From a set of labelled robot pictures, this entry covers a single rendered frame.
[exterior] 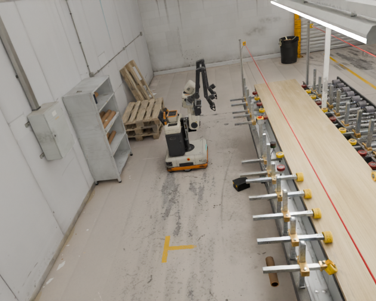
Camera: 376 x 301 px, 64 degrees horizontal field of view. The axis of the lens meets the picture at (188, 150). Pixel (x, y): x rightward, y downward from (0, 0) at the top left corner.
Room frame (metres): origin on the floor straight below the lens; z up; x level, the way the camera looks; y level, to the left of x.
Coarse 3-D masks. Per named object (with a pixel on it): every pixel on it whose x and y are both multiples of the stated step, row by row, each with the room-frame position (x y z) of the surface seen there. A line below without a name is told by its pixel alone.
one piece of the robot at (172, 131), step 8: (184, 120) 4.40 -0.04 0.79; (168, 128) 4.19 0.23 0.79; (176, 128) 4.17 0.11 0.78; (184, 128) 4.37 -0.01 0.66; (168, 136) 4.19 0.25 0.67; (176, 136) 4.17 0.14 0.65; (184, 136) 4.38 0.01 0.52; (168, 144) 4.19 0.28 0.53; (176, 144) 4.17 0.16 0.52; (184, 144) 4.34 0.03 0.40; (176, 152) 4.18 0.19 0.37; (184, 152) 4.19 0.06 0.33
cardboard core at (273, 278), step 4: (268, 260) 2.10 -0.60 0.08; (272, 260) 2.09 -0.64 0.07; (268, 264) 2.06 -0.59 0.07; (272, 264) 2.05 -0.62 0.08; (272, 276) 1.91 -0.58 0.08; (276, 276) 1.91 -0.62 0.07; (272, 280) 1.87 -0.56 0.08; (276, 280) 1.86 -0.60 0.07; (272, 284) 1.87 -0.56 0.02; (276, 284) 1.86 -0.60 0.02
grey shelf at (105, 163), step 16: (96, 80) 4.85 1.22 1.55; (64, 96) 4.26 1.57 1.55; (80, 96) 4.22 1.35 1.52; (112, 96) 5.08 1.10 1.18; (80, 112) 4.23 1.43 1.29; (96, 112) 4.20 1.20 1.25; (80, 128) 4.24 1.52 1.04; (96, 128) 4.21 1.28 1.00; (112, 128) 5.11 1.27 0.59; (80, 144) 4.26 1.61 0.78; (96, 144) 4.22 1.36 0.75; (112, 144) 4.61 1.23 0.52; (128, 144) 5.08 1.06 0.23; (96, 160) 4.23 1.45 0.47; (112, 160) 4.20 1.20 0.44; (96, 176) 4.25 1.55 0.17; (112, 176) 4.21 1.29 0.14
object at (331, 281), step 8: (256, 96) 4.95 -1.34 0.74; (264, 112) 4.05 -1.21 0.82; (272, 136) 3.46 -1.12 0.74; (288, 168) 2.56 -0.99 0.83; (288, 184) 2.56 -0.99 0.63; (296, 200) 2.24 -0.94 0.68; (304, 208) 1.96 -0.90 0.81; (304, 216) 1.96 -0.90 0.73; (304, 224) 1.95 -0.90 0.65; (312, 224) 1.76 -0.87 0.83; (312, 232) 1.74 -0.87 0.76; (320, 248) 1.54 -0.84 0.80; (320, 256) 1.52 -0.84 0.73; (328, 280) 1.35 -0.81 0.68; (336, 280) 1.23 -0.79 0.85; (336, 288) 1.22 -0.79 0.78; (336, 296) 1.21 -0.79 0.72
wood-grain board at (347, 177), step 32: (288, 96) 4.30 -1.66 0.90; (288, 128) 3.29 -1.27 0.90; (320, 128) 3.14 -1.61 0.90; (288, 160) 2.61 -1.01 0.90; (320, 160) 2.50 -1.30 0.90; (352, 160) 2.40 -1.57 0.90; (320, 192) 2.03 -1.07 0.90; (352, 192) 1.96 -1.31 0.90; (320, 224) 1.68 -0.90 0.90; (352, 224) 1.62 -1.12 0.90; (352, 256) 1.34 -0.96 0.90; (352, 288) 1.12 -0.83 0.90
